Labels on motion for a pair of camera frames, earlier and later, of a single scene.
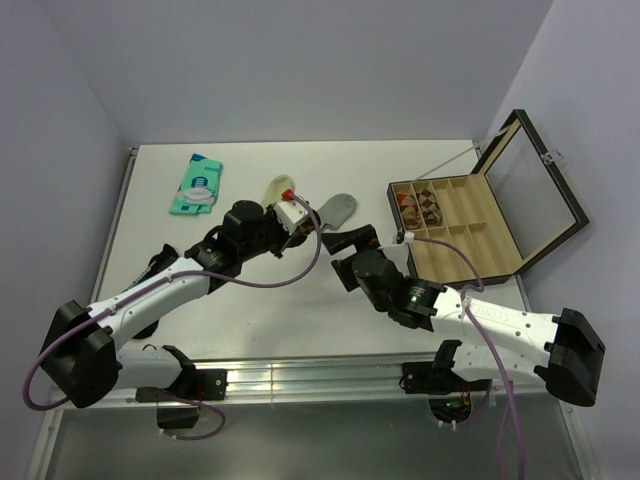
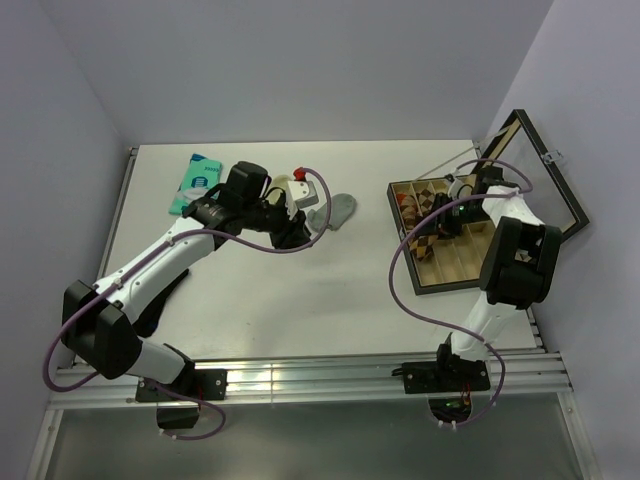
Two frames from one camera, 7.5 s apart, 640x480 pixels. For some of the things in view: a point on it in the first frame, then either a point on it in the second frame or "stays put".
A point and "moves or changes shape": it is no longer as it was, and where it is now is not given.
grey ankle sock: [336, 210] stays put
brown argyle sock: [306, 228] moves or changes shape
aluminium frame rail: [363, 380] stays put
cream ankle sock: [275, 189] stays put
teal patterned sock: [198, 190] stays put
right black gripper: [362, 237] to [441, 225]
